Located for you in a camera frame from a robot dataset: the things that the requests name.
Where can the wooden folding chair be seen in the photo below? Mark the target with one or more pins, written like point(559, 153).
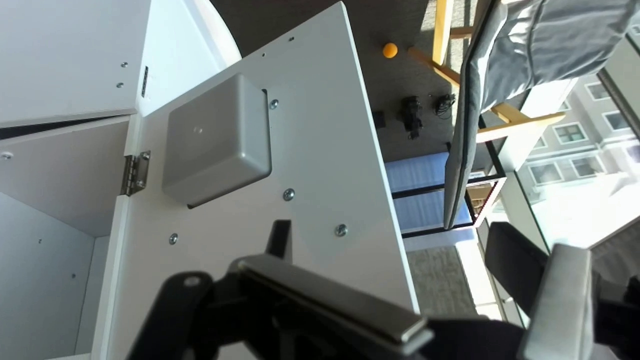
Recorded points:
point(506, 40)

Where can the tall white refrigerator door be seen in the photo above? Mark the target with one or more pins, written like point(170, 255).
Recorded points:
point(320, 133)

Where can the white toy kitchen unit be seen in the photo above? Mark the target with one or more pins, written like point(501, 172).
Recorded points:
point(61, 60)

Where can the small orange ball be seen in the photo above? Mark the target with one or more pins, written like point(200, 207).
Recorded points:
point(390, 51)

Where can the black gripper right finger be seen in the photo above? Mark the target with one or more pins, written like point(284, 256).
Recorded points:
point(560, 306)

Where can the small black floor clamp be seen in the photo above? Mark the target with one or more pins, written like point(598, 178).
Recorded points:
point(445, 103)
point(409, 114)

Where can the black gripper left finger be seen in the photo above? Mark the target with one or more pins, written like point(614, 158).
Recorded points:
point(333, 302)

